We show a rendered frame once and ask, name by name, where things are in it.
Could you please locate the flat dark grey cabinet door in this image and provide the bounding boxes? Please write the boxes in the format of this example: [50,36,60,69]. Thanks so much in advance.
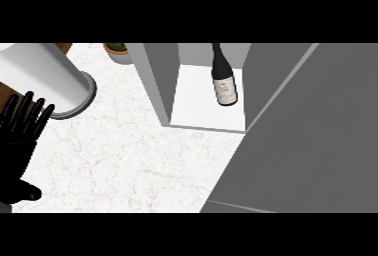
[199,43,378,214]

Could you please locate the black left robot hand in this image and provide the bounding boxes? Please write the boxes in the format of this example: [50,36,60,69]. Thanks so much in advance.
[0,90,56,205]

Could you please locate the white cylindrical container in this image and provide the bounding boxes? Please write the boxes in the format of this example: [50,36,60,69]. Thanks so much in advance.
[0,43,97,120]

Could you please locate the dark green wine bottle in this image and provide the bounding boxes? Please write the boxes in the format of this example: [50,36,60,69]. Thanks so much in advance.
[210,43,239,107]

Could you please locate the potted plant in grey pot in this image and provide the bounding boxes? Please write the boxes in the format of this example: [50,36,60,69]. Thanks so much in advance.
[102,43,134,66]

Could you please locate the grey open cabinet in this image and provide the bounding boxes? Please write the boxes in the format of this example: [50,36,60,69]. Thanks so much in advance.
[124,43,254,135]

